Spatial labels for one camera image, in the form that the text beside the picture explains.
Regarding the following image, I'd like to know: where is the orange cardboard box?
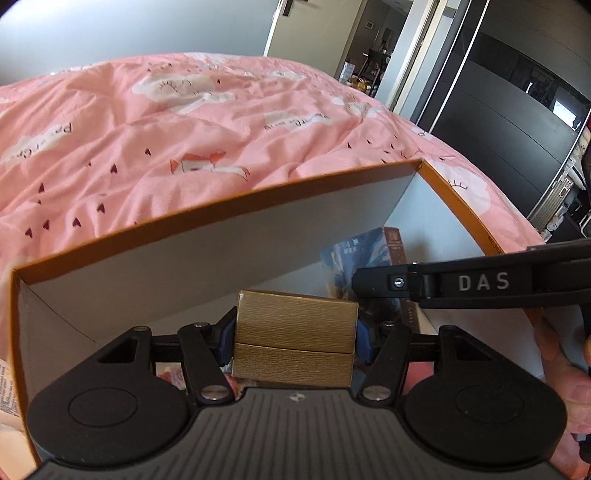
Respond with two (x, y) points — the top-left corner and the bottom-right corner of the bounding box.
(8, 157), (546, 467)

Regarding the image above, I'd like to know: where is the white cream tube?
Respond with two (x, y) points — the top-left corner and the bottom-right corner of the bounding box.
(0, 360), (22, 429)

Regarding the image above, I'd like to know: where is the gold gift box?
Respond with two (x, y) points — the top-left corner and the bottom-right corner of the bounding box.
(232, 290), (359, 388)

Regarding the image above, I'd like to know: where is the person right hand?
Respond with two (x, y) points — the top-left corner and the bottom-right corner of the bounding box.
(526, 309), (591, 479)

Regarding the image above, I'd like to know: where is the dark wardrobe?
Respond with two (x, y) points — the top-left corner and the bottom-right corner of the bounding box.
(411, 1), (590, 215)

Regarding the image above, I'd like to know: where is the crochet bear with flowers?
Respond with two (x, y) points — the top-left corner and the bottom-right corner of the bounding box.
(155, 362), (186, 391)

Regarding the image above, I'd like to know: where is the photo card box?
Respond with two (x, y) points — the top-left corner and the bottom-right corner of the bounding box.
(321, 227), (420, 333)

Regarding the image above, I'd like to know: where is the white door with handle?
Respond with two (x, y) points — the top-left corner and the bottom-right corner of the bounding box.
(263, 0), (367, 77)

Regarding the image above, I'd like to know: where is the pink bed duvet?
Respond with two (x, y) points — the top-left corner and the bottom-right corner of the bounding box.
(0, 51), (546, 361)

